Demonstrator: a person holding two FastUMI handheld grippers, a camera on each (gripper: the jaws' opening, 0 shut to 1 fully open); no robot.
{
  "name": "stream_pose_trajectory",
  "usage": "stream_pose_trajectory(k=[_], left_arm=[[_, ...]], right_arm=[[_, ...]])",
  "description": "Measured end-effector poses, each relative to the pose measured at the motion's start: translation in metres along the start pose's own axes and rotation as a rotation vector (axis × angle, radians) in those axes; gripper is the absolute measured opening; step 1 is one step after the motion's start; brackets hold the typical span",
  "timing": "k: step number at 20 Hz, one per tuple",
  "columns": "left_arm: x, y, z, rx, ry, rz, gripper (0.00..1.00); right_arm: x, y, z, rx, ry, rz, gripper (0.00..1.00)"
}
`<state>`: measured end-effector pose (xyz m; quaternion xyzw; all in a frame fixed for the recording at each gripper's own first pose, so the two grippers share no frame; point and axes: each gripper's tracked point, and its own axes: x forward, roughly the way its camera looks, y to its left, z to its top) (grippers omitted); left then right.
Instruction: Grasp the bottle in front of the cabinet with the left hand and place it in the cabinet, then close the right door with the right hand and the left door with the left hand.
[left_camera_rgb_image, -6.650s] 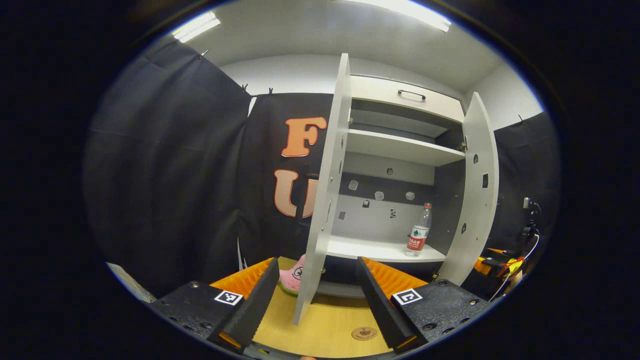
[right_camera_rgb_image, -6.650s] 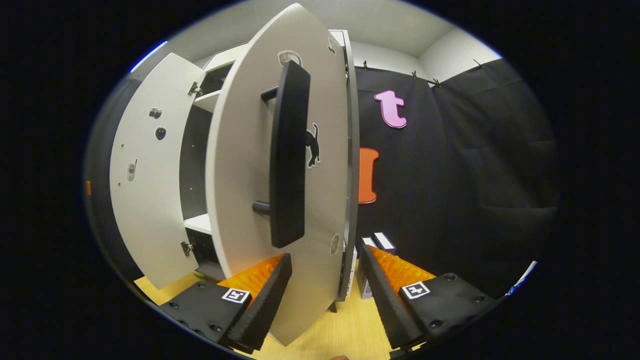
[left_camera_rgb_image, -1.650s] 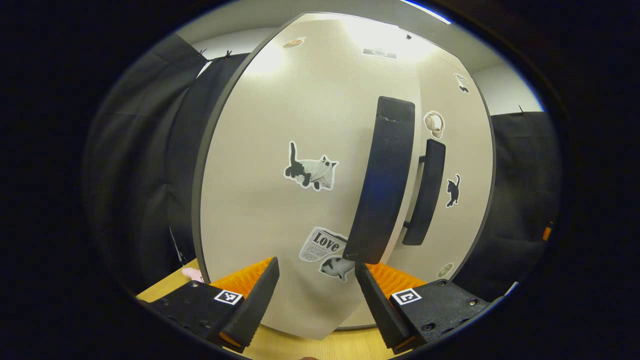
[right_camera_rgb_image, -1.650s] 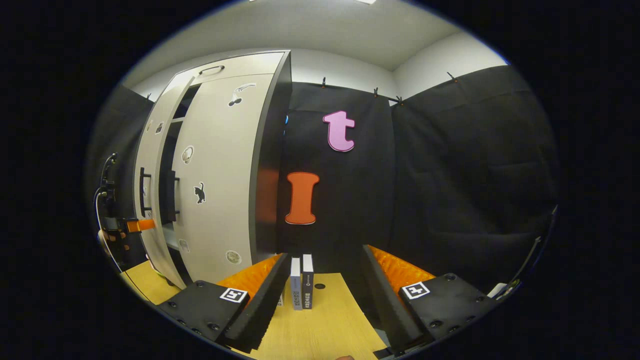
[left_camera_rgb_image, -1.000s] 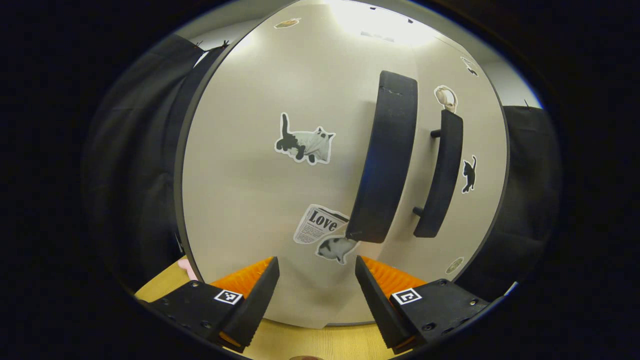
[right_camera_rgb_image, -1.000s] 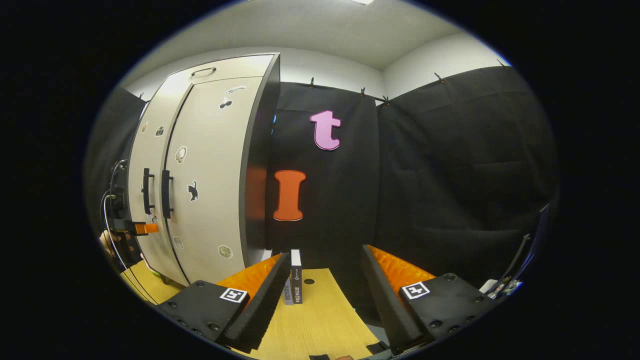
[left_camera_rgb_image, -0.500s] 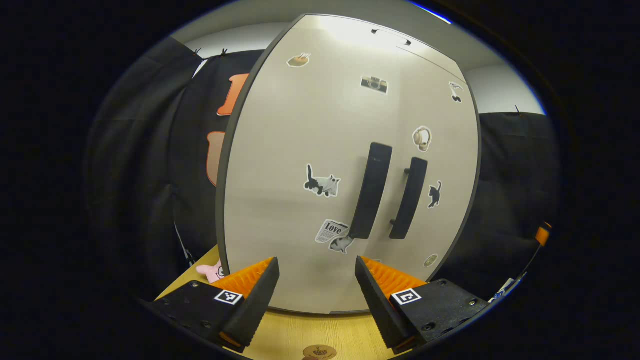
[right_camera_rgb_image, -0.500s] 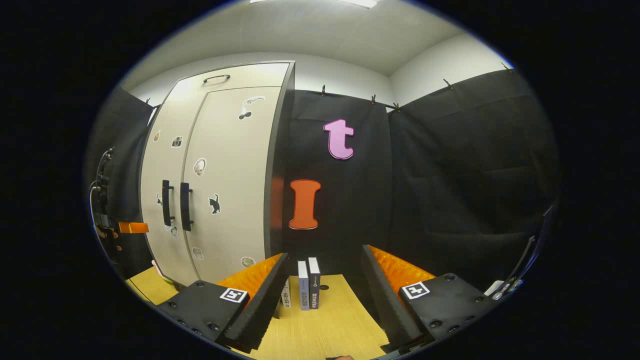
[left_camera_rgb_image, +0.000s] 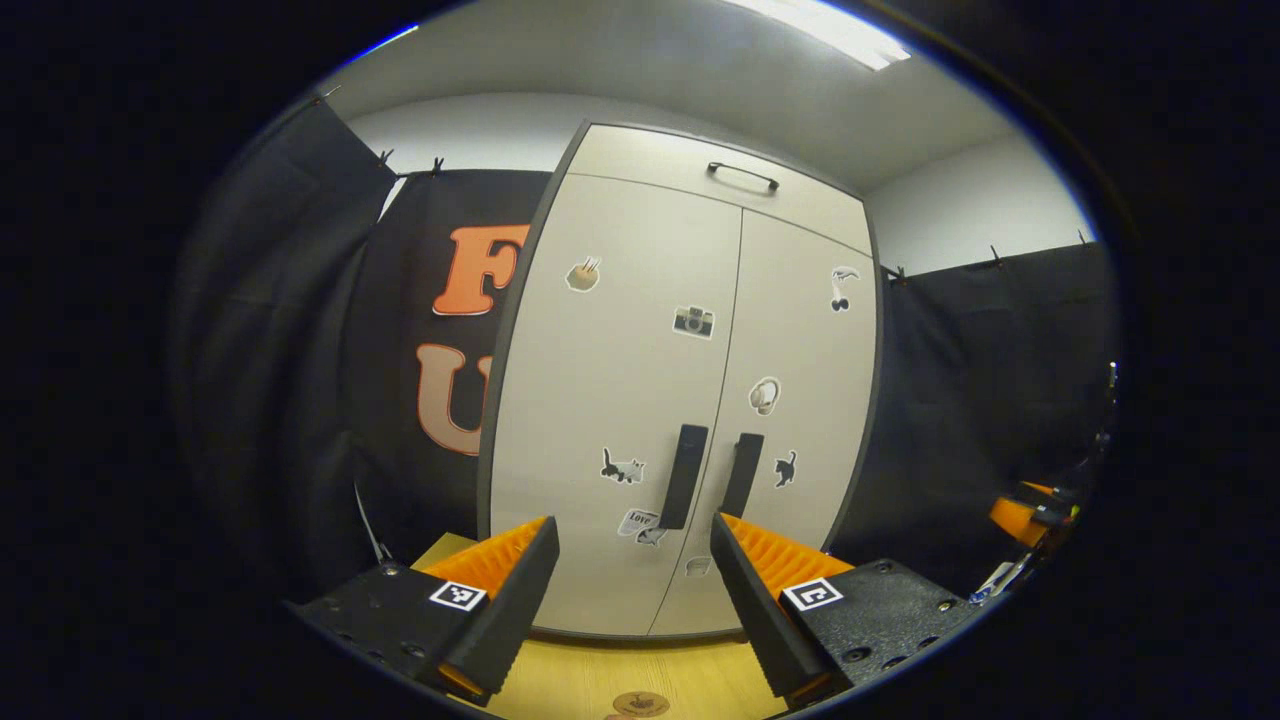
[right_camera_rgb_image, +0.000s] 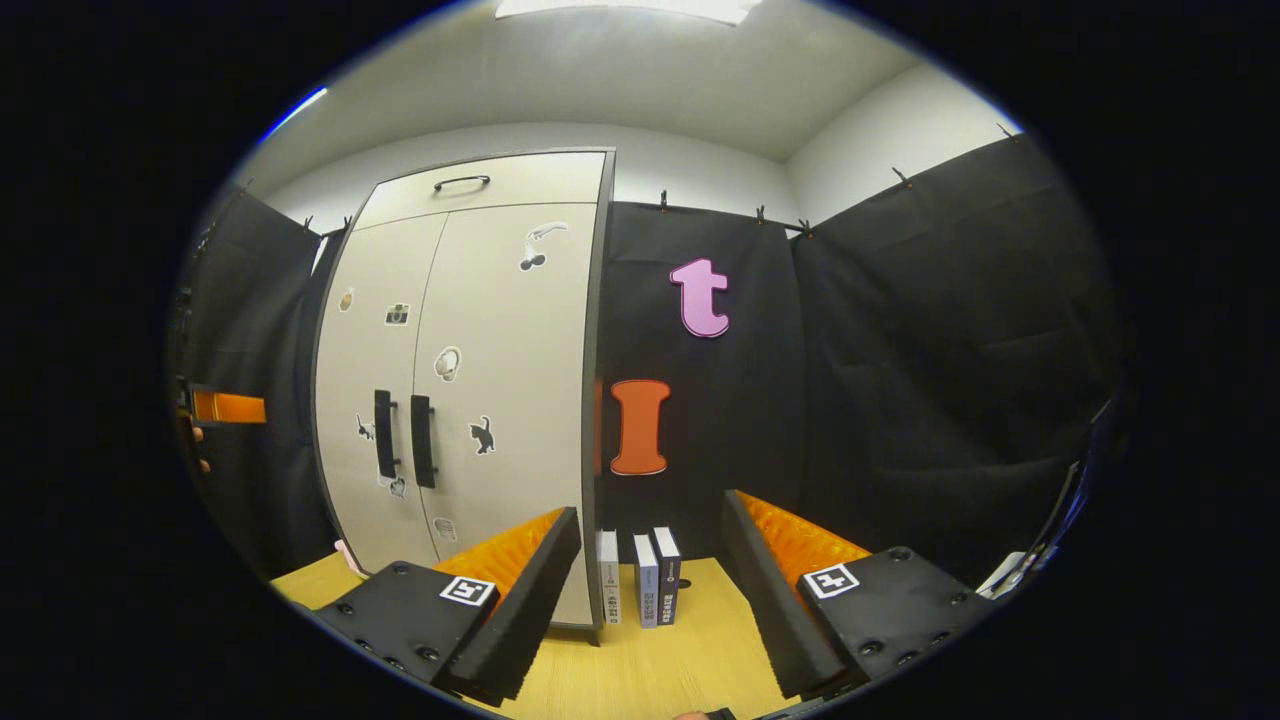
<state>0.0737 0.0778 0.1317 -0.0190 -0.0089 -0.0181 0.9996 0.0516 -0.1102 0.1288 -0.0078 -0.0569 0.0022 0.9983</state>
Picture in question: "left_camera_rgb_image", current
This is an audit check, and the black door handle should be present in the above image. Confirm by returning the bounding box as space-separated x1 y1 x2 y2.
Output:
658 424 710 531
720 433 766 521

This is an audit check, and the white cabinet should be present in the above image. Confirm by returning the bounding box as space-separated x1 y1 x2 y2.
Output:
477 120 886 644

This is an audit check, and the black backdrop cloth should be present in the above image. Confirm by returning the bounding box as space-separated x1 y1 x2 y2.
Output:
170 95 1119 601

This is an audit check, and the white cabinet door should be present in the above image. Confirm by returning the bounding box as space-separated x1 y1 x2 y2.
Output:
650 208 879 639
490 172 744 637

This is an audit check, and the black drawer handle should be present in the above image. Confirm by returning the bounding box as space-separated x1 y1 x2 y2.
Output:
707 161 781 193

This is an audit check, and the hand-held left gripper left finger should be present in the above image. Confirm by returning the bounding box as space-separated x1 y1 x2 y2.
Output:
285 515 561 706

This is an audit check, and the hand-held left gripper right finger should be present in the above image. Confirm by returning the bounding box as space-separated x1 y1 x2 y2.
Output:
710 512 991 710

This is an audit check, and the white cabinet drawer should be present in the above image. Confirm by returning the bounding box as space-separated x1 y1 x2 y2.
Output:
565 122 873 259

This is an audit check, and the ceiling light panel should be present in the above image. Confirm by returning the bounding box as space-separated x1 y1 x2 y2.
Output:
720 0 913 73

